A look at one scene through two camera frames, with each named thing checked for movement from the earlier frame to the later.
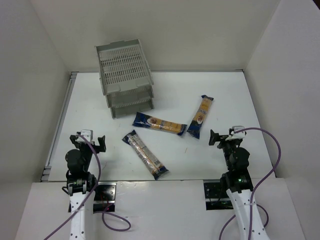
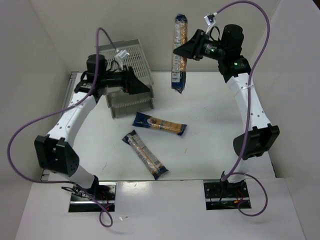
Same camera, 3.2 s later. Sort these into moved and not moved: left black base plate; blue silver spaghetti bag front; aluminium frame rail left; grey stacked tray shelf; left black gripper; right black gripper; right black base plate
Moved: right black gripper; left black gripper
Not moved: left black base plate; grey stacked tray shelf; right black base plate; aluminium frame rail left; blue silver spaghetti bag front
